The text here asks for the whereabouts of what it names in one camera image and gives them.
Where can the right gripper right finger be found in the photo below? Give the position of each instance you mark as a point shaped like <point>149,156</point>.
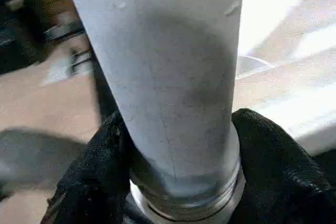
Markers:
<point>275,176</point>

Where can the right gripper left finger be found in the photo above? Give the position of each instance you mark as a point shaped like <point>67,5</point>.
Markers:
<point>92,176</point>

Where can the white plastic table top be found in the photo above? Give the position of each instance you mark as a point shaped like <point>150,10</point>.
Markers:
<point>288,90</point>

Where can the white plastic table leg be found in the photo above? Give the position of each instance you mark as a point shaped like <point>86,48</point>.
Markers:
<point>170,77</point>

